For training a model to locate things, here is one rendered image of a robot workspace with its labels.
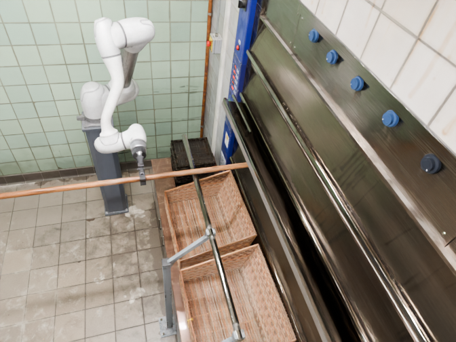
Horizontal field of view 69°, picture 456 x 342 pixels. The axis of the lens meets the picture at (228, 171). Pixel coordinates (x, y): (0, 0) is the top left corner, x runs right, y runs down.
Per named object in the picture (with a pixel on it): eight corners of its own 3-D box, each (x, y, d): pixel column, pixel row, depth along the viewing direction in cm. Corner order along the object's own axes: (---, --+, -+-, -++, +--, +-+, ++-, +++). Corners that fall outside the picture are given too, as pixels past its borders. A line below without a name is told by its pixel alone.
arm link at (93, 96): (79, 110, 229) (72, 82, 213) (104, 102, 239) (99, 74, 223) (89, 123, 222) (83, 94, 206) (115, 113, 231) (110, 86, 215)
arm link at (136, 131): (149, 148, 199) (127, 154, 197) (146, 131, 208) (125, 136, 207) (144, 136, 190) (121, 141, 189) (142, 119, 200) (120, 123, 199)
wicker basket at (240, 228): (226, 193, 256) (231, 167, 236) (252, 258, 220) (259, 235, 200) (163, 203, 242) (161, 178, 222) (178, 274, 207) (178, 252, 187)
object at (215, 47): (218, 46, 239) (219, 32, 232) (221, 53, 233) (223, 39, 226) (207, 47, 237) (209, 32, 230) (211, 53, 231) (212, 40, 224)
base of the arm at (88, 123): (77, 112, 236) (75, 106, 232) (110, 110, 242) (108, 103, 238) (77, 129, 224) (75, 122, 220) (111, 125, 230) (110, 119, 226)
